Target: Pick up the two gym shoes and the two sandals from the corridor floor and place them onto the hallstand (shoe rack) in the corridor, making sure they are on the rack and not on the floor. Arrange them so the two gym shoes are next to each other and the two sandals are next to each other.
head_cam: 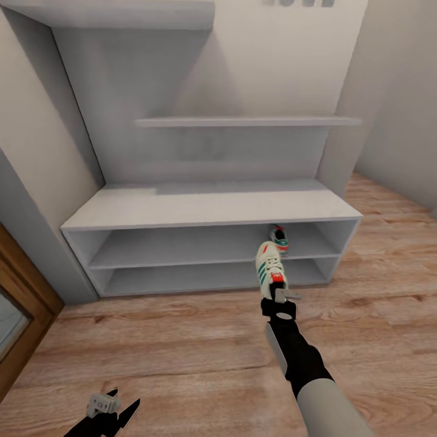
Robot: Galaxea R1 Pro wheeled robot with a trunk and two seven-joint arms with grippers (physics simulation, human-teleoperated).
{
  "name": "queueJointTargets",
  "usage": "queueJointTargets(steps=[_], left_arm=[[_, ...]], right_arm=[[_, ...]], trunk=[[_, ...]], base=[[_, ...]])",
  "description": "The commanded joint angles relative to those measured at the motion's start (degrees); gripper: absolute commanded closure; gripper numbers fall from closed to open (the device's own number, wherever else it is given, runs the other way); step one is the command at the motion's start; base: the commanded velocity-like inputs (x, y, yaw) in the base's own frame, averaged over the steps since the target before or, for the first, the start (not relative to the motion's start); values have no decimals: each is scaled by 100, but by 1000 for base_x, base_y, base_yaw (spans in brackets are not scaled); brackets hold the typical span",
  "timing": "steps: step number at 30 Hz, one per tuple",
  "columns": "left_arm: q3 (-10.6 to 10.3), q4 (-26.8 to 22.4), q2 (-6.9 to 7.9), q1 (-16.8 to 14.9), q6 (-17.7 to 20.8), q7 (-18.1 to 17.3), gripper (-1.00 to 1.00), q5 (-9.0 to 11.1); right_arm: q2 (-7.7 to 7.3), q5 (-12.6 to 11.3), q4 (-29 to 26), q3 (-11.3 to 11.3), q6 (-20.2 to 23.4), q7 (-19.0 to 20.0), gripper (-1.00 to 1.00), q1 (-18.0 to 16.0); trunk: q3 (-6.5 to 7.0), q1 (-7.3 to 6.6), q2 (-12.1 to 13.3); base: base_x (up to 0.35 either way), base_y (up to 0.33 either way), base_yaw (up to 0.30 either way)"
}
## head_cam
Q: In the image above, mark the gym shoe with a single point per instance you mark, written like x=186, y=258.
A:
x=278, y=236
x=270, y=270

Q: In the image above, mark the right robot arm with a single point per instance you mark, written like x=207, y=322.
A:
x=325, y=409

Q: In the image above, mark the door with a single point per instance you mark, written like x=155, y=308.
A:
x=28, y=308

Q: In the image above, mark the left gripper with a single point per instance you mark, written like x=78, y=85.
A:
x=105, y=424

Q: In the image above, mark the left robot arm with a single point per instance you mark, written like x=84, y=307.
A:
x=101, y=417

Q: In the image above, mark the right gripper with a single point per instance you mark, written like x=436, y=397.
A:
x=269, y=305

